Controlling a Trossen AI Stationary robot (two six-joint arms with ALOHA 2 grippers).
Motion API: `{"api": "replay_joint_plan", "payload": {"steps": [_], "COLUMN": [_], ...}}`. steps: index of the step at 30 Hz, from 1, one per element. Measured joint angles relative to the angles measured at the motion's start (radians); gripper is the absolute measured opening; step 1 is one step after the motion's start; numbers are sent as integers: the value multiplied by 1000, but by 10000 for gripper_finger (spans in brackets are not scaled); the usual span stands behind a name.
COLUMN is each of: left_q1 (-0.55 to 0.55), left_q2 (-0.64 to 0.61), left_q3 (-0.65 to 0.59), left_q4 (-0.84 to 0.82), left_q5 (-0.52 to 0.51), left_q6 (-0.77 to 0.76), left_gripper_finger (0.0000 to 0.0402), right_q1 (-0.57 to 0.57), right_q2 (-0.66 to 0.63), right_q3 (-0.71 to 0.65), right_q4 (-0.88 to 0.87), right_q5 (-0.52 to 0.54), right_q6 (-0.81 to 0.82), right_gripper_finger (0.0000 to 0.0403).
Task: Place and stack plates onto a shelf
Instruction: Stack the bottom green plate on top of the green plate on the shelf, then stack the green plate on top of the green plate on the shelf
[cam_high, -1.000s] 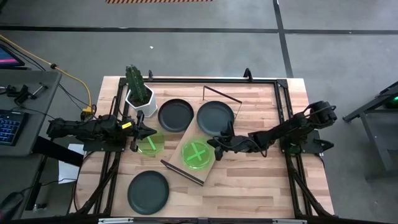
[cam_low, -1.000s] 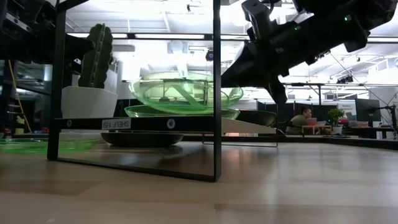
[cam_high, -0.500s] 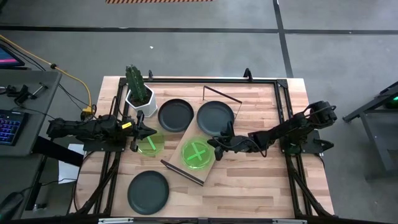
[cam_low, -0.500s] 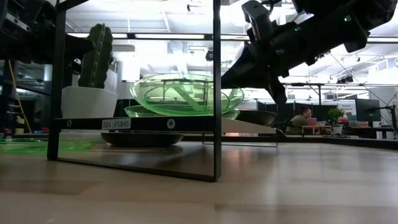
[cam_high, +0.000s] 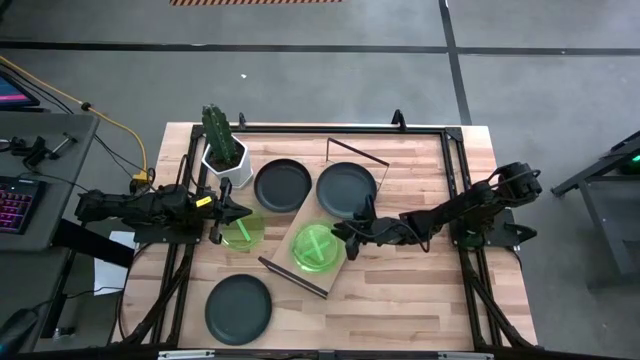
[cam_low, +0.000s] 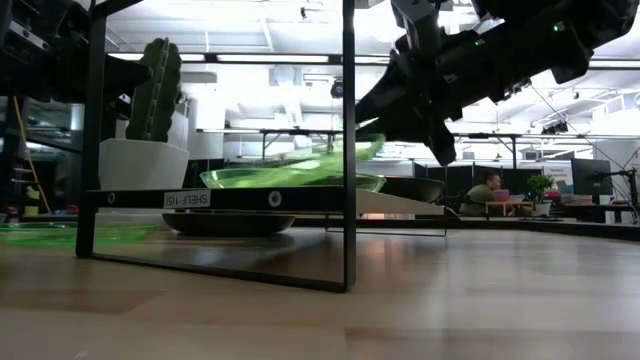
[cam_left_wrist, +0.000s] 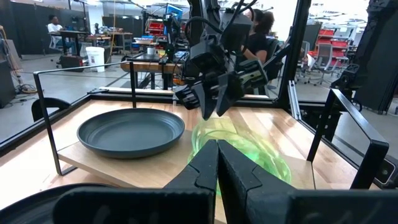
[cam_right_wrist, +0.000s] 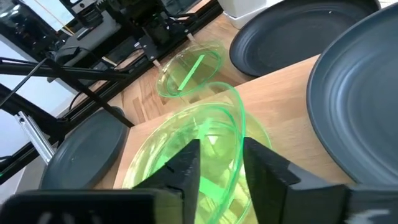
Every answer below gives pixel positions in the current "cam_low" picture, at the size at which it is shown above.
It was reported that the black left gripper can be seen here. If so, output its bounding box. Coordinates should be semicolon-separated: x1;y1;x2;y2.
0;0;152;109

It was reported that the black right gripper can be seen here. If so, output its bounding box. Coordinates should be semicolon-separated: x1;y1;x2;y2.
355;0;501;167

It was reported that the dark grey round plate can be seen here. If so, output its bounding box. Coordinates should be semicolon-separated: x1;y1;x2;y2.
379;176;446;204
161;212;297;238

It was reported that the green transparent round plate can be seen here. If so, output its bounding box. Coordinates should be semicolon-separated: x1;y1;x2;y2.
0;222;162;249
199;167;387;193
279;133;387;174

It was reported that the white shelf label sticker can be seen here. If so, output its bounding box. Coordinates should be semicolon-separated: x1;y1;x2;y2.
163;189;212;209

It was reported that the green cactus plant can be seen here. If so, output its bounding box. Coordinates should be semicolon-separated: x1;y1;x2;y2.
125;37;183;144

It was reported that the white hexagonal plant pot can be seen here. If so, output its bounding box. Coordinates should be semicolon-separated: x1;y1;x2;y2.
98;138;191;191

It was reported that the person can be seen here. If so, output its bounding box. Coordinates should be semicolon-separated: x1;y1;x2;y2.
458;171;504;217

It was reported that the black partition screen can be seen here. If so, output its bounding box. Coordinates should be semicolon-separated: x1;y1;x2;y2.
413;162;531;199

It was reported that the small wooden table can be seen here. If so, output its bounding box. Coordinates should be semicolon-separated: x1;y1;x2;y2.
484;199;535;217

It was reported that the potted green plant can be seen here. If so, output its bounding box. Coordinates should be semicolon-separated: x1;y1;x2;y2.
527;173;556;217

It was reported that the dark computer monitor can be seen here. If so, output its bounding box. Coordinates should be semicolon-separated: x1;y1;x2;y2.
571;158;615;197

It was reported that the wooden shelf with black frame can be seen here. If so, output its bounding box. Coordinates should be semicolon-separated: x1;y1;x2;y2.
74;0;450;295

